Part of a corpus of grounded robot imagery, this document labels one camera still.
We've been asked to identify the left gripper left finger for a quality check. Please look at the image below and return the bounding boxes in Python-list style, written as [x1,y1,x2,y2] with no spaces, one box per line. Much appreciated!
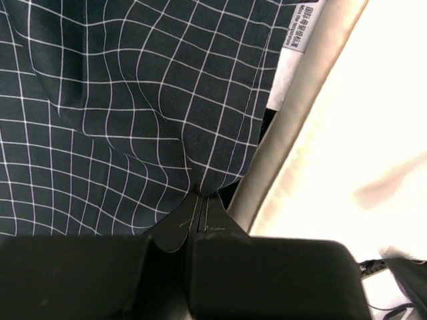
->
[1,196,198,319]

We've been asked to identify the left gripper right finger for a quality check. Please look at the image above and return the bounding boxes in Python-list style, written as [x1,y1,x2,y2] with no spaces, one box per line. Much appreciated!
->
[189,197,370,319]

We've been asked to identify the cream pillow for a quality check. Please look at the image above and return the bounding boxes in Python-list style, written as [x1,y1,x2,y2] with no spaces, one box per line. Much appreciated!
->
[229,1,426,261]

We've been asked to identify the dark checked pillowcase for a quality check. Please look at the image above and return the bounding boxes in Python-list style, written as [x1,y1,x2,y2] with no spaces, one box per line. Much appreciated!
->
[1,1,325,237]

